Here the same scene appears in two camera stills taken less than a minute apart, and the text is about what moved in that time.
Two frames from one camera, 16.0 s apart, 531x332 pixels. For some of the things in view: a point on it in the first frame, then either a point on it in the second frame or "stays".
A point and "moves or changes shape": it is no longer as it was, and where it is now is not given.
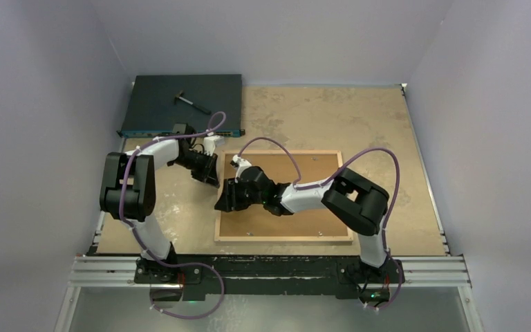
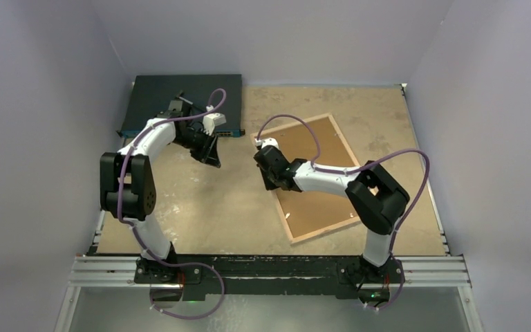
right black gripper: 229,199 to 269,185
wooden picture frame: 258,223 to 319,141
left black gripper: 208,173 to 208,153
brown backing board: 260,221 moves or changes shape
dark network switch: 156,103 stays
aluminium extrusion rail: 117,272 stays
